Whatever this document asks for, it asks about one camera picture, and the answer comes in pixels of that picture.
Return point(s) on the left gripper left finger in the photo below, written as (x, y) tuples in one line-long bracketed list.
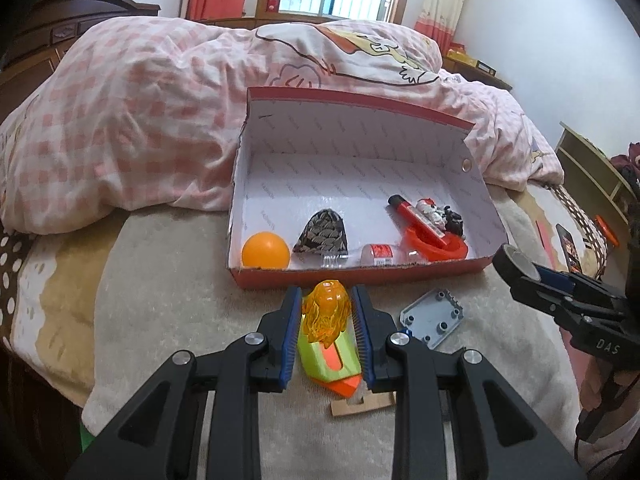
[(157, 433)]

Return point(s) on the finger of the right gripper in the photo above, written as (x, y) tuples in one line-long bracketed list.
[(572, 282), (567, 310)]

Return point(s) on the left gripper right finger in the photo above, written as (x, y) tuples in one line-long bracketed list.
[(453, 405)]

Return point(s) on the black tape roll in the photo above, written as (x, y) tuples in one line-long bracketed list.
[(512, 265)]

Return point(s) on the grey plastic plate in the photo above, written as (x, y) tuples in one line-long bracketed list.
[(432, 318)]

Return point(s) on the notched wooden piece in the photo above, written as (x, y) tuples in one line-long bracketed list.
[(370, 402)]

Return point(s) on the green orange plastic toy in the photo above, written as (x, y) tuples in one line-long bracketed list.
[(336, 368)]

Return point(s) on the orange translucent flame toy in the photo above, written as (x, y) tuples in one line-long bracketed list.
[(326, 311)]

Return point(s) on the smartphone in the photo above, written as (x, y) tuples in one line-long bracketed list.
[(569, 249)]

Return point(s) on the pink flat strip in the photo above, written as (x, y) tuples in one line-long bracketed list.
[(545, 242)]

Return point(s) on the olive wooden shelf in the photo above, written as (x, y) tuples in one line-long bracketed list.
[(598, 188)]

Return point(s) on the patterned bed sheet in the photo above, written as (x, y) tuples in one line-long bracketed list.
[(48, 292)]

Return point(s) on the clear plastic bottle red label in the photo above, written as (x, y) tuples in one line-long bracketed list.
[(367, 255)]

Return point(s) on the orange ball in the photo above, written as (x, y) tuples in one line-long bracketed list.
[(266, 250)]

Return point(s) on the wooden side table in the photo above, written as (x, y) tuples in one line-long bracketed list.
[(472, 73)]

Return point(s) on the dark patterned fabric pouch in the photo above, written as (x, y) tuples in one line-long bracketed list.
[(324, 235)]

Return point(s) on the yellow box on table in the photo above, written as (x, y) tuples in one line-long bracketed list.
[(459, 56)]

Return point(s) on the red shoe box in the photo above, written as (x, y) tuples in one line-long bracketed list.
[(304, 150)]

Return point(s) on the pink checked duvet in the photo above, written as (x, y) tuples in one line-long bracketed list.
[(146, 111)]

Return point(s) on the dark wooden headboard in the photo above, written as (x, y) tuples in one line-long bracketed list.
[(51, 28)]

